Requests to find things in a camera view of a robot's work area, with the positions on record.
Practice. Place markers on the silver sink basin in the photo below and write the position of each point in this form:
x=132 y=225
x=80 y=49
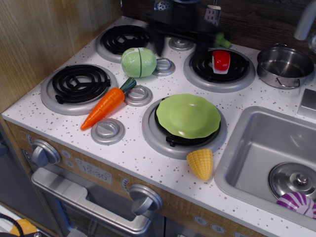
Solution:
x=262 y=139

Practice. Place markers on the silver oven knob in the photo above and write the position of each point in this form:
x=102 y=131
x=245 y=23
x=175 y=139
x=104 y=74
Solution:
x=44 y=154
x=144 y=199

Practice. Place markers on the front left black burner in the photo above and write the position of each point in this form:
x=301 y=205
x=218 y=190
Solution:
x=76 y=89

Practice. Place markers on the silver stovetop knob back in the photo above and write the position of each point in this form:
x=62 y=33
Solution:
x=180 y=44

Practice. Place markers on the silver stovetop knob upper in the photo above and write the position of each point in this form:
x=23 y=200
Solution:
x=164 y=67

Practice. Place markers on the green toy cabbage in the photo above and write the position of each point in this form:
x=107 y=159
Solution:
x=138 y=62

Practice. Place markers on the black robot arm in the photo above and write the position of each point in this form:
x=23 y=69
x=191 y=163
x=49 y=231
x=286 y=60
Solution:
x=186 y=5

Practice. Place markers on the yellow toy corn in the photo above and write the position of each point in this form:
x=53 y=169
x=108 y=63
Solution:
x=201 y=163

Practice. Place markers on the silver slotted ladle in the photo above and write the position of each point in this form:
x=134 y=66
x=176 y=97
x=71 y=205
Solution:
x=162 y=5

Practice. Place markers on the steel pot lid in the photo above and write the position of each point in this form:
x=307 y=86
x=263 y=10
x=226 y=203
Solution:
x=292 y=177

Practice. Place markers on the silver toy spatula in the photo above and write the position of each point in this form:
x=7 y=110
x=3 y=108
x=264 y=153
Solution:
x=212 y=13

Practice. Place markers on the silver oven door handle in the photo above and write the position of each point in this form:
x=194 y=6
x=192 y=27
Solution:
x=78 y=211

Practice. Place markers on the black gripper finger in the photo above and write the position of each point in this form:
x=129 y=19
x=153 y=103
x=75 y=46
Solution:
x=159 y=42
x=200 y=52

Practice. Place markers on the front right black burner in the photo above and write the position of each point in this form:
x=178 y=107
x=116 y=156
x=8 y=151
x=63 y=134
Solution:
x=157 y=139

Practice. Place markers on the black burner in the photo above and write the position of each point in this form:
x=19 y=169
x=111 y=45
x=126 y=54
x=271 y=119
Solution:
x=198 y=70
x=76 y=89
x=157 y=139
x=113 y=42

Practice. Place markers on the steel pot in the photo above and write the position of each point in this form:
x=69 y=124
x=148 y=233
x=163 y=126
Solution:
x=283 y=67

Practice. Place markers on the green toy broccoli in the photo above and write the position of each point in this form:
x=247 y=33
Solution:
x=220 y=41

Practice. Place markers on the silver stovetop knob middle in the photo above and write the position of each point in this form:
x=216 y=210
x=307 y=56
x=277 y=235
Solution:
x=138 y=96

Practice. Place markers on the left silver oven knob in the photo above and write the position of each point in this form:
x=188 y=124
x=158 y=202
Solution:
x=44 y=154

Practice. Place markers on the back left black burner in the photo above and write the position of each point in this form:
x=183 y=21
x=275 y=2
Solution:
x=113 y=42

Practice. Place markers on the purple white toy onion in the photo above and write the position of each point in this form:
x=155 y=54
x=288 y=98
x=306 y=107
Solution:
x=299 y=203

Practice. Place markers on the back right black burner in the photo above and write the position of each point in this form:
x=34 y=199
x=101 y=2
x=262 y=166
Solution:
x=198 y=70

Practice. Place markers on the silver stovetop knob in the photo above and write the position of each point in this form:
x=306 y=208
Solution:
x=180 y=44
x=164 y=67
x=138 y=96
x=107 y=131

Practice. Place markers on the yellow toy on floor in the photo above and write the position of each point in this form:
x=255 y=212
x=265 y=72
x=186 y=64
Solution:
x=26 y=226

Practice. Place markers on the red white toy sushi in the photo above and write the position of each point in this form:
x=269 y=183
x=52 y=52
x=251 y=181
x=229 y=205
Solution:
x=221 y=62

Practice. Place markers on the green toy plate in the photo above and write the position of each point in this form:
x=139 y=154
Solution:
x=188 y=116

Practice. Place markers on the silver stovetop knob front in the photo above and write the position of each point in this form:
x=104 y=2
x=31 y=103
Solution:
x=107 y=131

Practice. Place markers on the orange toy carrot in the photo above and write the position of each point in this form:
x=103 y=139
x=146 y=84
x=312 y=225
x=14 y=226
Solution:
x=108 y=103

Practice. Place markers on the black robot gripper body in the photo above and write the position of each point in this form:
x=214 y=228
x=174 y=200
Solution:
x=182 y=24

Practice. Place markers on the silver faucet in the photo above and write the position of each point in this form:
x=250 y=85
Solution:
x=306 y=21

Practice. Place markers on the right silver oven knob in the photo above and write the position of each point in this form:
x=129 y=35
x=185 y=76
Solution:
x=144 y=199

